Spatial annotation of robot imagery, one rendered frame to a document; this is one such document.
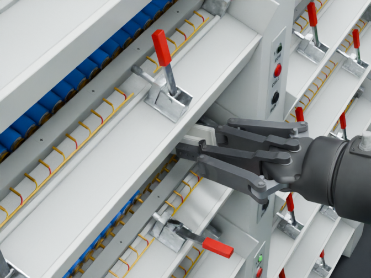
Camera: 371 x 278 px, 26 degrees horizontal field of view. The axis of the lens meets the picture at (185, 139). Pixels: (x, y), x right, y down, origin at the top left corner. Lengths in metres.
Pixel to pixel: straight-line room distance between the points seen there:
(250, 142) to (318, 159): 0.11
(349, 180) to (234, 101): 0.24
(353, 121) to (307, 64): 0.55
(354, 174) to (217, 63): 0.19
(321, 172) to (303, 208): 0.69
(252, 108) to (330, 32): 0.34
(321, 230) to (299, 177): 0.92
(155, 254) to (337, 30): 0.55
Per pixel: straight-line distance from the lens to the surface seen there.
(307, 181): 0.88
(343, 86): 1.53
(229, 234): 1.19
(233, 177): 0.90
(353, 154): 0.86
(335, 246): 2.04
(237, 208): 1.15
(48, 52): 0.57
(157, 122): 0.80
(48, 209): 0.72
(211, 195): 1.01
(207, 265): 1.18
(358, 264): 2.17
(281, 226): 1.51
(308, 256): 1.74
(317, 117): 1.45
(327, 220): 1.82
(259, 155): 0.91
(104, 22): 0.63
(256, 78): 0.99
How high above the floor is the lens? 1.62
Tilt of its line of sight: 41 degrees down
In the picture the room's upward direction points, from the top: straight up
